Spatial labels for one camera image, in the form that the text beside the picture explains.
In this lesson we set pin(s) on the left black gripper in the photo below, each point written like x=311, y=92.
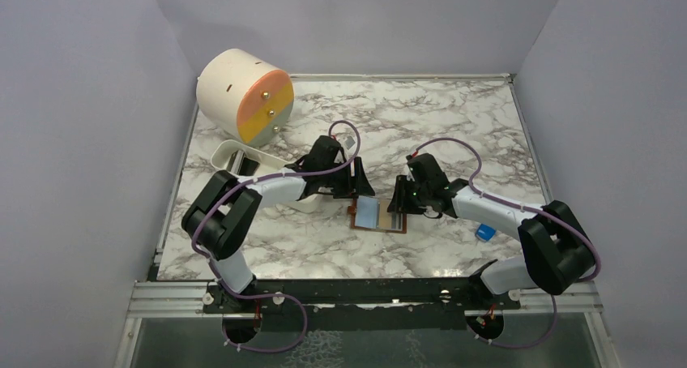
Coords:
x=361, y=186

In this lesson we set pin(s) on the black credit card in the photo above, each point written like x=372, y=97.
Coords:
x=396, y=221

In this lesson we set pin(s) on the small blue object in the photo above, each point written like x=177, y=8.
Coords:
x=485, y=233

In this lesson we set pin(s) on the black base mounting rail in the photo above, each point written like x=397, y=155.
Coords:
x=442, y=303

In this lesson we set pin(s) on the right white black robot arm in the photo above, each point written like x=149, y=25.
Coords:
x=556, y=252

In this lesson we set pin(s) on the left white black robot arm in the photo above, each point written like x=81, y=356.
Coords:
x=220, y=217

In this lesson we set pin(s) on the round cream drawer cabinet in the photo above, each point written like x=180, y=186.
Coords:
x=246, y=97

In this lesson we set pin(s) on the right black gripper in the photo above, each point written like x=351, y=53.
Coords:
x=399, y=202

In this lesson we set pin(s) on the brown leather card holder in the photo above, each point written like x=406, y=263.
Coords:
x=370, y=214

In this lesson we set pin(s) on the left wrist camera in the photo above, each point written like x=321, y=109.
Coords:
x=350, y=143

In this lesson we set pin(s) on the stack of cards in tray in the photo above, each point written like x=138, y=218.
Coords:
x=241, y=164

